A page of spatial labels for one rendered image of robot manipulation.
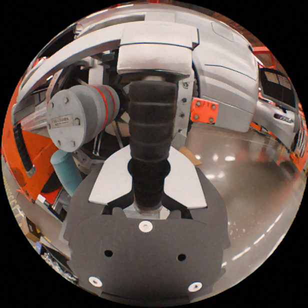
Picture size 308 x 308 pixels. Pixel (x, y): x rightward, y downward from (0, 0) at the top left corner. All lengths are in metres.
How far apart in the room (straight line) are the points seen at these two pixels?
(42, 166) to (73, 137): 0.51
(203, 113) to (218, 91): 0.34
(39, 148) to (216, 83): 1.02
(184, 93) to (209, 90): 0.33
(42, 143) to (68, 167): 0.40
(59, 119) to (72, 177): 0.21
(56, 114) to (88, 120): 0.08
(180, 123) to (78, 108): 0.25
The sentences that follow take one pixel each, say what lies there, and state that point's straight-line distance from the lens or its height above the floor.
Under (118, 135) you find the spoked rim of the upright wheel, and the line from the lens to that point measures 0.45.
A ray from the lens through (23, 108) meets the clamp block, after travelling 0.34.
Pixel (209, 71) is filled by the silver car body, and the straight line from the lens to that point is 0.63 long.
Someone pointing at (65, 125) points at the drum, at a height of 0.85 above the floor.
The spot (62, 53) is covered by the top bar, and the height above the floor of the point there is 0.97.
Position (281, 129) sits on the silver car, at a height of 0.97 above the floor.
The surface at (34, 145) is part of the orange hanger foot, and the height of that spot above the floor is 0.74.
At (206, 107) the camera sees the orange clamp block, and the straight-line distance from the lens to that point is 0.33.
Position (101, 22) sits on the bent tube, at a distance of 0.16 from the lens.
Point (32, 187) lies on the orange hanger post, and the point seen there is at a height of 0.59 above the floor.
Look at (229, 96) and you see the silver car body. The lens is 0.69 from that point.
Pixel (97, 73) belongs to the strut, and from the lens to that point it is 0.35.
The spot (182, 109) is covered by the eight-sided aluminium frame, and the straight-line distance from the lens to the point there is 0.30.
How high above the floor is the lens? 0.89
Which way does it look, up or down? 32 degrees down
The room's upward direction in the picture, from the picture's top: 4 degrees clockwise
